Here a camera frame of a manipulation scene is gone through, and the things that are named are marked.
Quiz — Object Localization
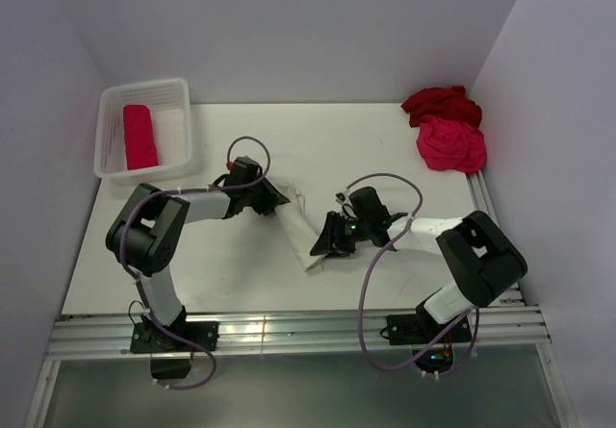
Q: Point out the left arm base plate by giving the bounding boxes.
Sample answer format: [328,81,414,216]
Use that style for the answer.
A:
[128,300,219,387]

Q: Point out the dark red t shirt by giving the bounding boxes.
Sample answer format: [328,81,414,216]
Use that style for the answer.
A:
[401,86,482,128]

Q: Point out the rolled pink t shirt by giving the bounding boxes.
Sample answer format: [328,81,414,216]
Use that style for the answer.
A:
[123,105,159,170]

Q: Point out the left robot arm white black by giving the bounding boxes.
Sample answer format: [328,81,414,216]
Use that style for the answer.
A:
[105,156,290,350]

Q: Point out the white plastic basket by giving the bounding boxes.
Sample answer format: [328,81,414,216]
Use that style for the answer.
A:
[93,78,194,185]

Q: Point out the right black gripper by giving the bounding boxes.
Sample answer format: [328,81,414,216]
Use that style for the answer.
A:
[311,211,372,260]

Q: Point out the aluminium rail frame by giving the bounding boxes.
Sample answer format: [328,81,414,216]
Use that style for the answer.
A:
[23,170,578,428]

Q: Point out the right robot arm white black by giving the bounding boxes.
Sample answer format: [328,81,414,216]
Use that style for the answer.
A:
[310,187,528,341]

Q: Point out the white t shirt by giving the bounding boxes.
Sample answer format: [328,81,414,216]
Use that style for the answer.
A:
[274,182,325,275]

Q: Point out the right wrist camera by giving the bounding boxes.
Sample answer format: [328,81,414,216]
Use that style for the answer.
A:
[335,189,349,206]

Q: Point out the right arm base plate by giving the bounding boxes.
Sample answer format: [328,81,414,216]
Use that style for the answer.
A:
[379,314,472,346]

